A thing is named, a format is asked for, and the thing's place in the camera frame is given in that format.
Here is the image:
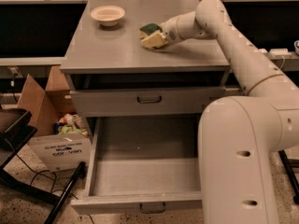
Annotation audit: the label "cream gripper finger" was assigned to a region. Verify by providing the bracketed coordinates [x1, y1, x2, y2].
[141, 31, 168, 49]

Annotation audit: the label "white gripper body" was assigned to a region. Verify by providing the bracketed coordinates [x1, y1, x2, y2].
[160, 16, 183, 45]

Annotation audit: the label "green and yellow sponge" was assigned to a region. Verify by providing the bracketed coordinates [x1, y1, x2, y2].
[139, 23, 163, 38]

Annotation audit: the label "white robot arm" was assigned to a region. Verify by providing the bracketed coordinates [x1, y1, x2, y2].
[140, 0, 299, 224]

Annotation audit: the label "grey drawer cabinet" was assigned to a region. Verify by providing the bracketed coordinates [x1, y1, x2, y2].
[61, 0, 230, 132]

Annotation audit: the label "closed grey upper drawer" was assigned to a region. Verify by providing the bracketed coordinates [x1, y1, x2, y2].
[70, 87, 225, 117]

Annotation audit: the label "open grey lower drawer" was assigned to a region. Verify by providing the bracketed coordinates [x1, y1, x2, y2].
[71, 115, 202, 215]

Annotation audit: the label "white ceramic bowl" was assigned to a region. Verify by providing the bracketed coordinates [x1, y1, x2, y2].
[90, 6, 125, 27]

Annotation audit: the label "white power strip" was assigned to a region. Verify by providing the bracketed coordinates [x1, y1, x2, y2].
[260, 49, 292, 59]

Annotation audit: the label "colourful items in box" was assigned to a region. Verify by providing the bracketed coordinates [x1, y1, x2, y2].
[54, 114, 89, 137]

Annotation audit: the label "open cardboard box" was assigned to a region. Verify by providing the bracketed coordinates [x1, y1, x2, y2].
[18, 66, 92, 172]

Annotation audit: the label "black floor bar right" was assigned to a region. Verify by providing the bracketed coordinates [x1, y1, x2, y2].
[278, 150, 299, 205]

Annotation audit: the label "black floor cable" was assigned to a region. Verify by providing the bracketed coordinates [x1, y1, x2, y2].
[6, 138, 78, 201]

